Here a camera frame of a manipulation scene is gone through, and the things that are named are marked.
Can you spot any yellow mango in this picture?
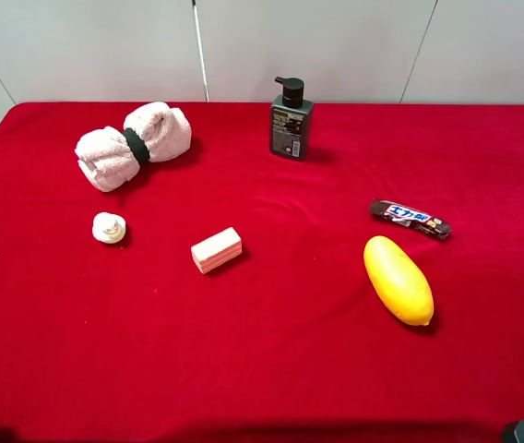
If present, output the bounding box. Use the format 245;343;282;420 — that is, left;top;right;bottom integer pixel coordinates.
363;235;435;326

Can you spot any black pump bottle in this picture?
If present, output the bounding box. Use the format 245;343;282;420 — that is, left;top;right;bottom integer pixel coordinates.
269;77;314;161

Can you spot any black towel band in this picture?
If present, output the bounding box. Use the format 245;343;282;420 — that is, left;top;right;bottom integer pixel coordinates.
123;128;150;165

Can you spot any dark candy bar wrapper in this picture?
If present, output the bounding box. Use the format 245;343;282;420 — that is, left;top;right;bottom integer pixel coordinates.
369;199;452;240

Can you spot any rolled pink towel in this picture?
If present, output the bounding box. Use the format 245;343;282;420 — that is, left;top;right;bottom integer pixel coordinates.
75;102;192;192

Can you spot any white pole behind table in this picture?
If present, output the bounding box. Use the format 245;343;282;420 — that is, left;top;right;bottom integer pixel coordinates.
191;0;210;102

